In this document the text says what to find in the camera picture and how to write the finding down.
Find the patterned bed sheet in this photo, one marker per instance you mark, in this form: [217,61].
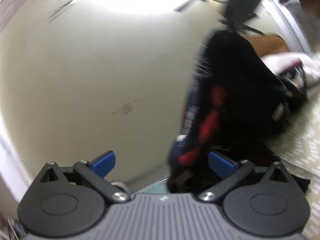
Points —
[307,142]

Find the white cloth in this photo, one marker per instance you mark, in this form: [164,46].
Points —
[280,60]

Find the dark patterned knit sweater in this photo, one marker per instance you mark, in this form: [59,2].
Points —
[237,80]

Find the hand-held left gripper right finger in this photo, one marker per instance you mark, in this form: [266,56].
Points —
[222,163]

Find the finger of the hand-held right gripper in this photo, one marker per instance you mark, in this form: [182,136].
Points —
[240,17]

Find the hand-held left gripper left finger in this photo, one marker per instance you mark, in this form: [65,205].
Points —
[105,161]

